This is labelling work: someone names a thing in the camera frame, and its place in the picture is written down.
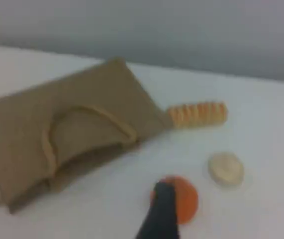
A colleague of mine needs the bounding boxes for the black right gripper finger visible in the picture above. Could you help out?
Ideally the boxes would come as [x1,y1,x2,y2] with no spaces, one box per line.
[134,181,181,239]

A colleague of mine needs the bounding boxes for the brown burlap bag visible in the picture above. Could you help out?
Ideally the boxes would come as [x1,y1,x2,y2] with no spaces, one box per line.
[0,57,172,215]

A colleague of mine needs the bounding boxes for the orange persimmon fruit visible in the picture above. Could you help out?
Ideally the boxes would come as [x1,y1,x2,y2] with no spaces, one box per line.
[150,175,199,224]

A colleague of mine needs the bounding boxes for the cream round pastry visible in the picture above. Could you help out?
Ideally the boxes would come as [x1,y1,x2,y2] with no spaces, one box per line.
[208,152,245,189]

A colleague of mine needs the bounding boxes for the ridged orange bread roll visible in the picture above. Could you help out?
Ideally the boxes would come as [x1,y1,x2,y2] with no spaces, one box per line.
[168,101,228,129]

